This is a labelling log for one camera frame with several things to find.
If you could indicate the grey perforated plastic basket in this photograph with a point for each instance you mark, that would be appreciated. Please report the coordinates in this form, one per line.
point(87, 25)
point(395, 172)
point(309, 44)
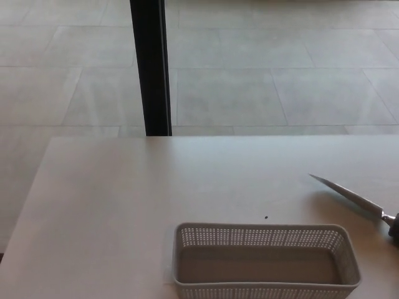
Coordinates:
point(258, 264)

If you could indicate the black vertical window post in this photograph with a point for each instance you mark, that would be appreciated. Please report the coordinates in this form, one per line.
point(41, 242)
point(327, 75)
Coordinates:
point(151, 62)

